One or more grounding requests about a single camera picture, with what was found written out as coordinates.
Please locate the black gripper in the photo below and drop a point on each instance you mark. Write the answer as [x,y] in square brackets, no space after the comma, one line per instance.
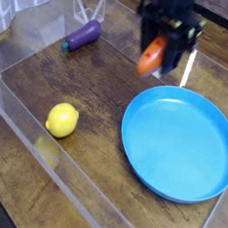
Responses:
[174,19]

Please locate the orange toy carrot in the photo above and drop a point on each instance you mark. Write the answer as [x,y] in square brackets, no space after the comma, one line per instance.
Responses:
[153,57]

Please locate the dark baseboard strip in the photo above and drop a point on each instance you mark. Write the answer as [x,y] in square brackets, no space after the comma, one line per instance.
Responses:
[208,14]

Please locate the purple toy eggplant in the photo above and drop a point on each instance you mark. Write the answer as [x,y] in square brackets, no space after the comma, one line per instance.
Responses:
[85,35]

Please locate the blue plastic plate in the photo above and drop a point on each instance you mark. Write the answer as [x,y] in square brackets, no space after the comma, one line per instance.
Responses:
[177,143]

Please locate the yellow toy lemon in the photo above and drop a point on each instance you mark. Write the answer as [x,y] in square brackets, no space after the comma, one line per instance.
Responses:
[62,120]

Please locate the clear acrylic enclosure wall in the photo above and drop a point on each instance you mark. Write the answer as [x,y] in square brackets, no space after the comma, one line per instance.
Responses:
[84,180]

